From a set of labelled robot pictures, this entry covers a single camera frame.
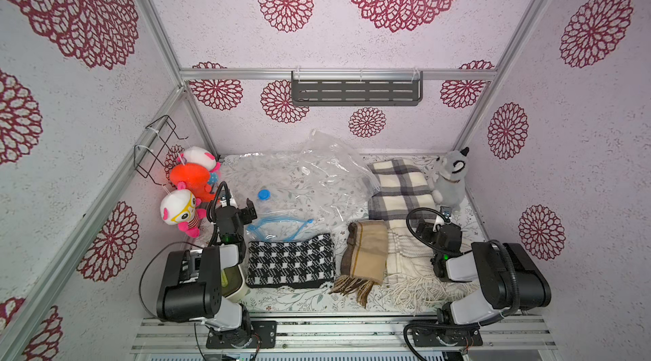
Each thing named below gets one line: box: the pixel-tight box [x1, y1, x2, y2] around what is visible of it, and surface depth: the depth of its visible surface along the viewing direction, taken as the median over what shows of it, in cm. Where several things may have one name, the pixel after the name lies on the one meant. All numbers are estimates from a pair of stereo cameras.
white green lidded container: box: [221, 264, 248, 303], surface depth 79 cm
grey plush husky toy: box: [422, 146, 470, 213], surface depth 99 cm
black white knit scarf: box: [245, 233, 336, 289], surface depth 83 cm
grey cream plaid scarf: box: [367, 158, 437, 221], surface depth 105 cm
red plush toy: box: [169, 162, 216, 203], surface depth 90 cm
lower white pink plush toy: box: [159, 181, 208, 239], surface depth 82 cm
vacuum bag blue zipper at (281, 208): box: [244, 177, 357, 245], surface depth 105 cm
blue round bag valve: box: [257, 188, 272, 201], surface depth 108 cm
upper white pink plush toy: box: [178, 146, 222, 173], surface depth 97 cm
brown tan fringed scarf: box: [329, 219, 389, 308], surface depth 86 cm
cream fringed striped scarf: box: [383, 227, 481, 315], surface depth 81 cm
